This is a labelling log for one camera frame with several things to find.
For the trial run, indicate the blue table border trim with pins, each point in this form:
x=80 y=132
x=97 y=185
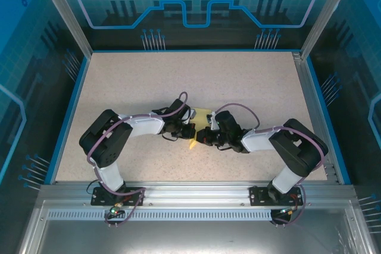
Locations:
x=74 y=102

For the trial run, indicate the yellow paper sheet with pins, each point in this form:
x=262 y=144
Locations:
x=202 y=117

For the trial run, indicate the aluminium frame post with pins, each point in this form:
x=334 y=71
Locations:
x=71 y=13
x=324 y=13

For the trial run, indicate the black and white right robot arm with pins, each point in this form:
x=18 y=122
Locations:
x=297 y=153

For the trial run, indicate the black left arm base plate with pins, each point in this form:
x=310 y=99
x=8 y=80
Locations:
x=96 y=200

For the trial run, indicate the steel sheet tray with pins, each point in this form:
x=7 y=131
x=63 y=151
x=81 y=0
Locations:
x=193 y=236

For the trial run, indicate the aluminium side rail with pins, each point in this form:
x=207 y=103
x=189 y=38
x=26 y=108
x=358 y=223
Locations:
x=312 y=102

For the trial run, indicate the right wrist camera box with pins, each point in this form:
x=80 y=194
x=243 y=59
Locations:
x=212 y=120

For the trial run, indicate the aluminium mounting rail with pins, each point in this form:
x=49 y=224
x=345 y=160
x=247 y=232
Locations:
x=193 y=194

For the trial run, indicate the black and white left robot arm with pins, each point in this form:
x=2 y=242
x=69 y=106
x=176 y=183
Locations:
x=104 y=144

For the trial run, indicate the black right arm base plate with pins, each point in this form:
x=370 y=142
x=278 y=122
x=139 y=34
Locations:
x=259 y=196

